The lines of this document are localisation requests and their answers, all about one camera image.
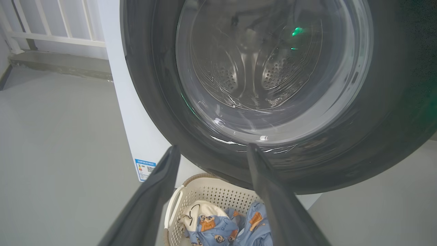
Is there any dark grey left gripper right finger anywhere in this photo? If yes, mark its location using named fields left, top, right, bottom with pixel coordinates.
left=246, top=143, right=332, bottom=246

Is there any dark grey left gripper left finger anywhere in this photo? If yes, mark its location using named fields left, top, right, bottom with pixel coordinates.
left=99, top=145, right=181, bottom=246

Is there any blue bear print garment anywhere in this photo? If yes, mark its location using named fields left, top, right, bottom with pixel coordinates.
left=232, top=202, right=273, bottom=246
left=184, top=214, right=241, bottom=246

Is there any cream white garment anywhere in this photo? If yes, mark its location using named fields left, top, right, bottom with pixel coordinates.
left=178, top=201, right=229, bottom=233

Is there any dark round washer door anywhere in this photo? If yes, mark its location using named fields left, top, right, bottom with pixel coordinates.
left=119, top=0, right=437, bottom=195

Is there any cream perforated laundry basket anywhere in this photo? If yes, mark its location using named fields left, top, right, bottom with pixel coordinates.
left=164, top=173, right=273, bottom=246

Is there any white front-load washing machine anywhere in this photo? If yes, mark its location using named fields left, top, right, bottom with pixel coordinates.
left=97, top=0, right=323, bottom=209

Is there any blue energy label sticker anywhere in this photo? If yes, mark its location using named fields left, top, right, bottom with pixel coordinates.
left=134, top=158, right=157, bottom=182

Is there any steel washer drum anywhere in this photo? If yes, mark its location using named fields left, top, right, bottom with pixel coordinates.
left=186, top=10, right=325, bottom=111

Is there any grey concrete curb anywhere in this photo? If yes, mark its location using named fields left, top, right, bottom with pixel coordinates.
left=9, top=51, right=113, bottom=82

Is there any white metal railing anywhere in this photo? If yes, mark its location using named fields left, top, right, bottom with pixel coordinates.
left=0, top=0, right=107, bottom=55

